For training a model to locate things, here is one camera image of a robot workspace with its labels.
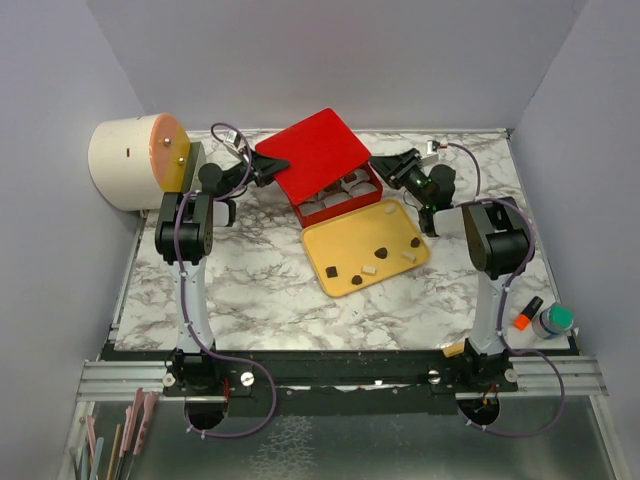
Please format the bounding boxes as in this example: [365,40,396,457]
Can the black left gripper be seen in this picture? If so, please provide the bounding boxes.
[222,144,289,197]

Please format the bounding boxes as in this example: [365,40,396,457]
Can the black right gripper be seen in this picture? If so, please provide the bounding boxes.
[367,148,432,209]

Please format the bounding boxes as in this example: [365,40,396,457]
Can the red chocolate box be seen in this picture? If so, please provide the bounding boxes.
[292,164,383,228]

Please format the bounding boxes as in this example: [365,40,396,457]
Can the red box lid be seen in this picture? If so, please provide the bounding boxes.
[256,108,370,205]

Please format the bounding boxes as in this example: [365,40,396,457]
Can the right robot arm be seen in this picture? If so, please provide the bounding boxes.
[369,149,535,391]

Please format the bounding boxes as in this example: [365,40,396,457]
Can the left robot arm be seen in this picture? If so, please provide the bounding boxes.
[155,143,290,395]

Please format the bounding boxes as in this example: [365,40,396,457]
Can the grey green drawer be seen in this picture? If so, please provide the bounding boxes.
[180,142,207,193]

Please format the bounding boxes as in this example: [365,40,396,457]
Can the yellow plastic tray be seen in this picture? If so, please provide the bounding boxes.
[301,199,431,298]

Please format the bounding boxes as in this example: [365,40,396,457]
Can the white cylindrical container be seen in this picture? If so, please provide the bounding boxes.
[88,113,190,212]

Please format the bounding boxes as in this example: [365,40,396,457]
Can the orange highlighter pen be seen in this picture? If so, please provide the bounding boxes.
[513,296,543,331]

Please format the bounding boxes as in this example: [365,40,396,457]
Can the green lid jar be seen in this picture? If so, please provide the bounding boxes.
[531,303,574,340]

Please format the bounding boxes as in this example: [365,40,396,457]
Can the pink tool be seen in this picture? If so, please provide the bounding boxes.
[119,388,158,458]

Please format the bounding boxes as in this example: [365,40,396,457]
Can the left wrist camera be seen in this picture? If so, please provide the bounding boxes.
[223,129,244,152]

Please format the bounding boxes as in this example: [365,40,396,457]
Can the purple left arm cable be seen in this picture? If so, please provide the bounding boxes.
[172,122,279,441]

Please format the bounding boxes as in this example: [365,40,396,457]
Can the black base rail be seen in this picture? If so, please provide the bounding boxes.
[102,350,510,416]

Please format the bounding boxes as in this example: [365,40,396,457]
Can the aluminium frame rail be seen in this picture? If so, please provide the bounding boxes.
[77,356,608,403]

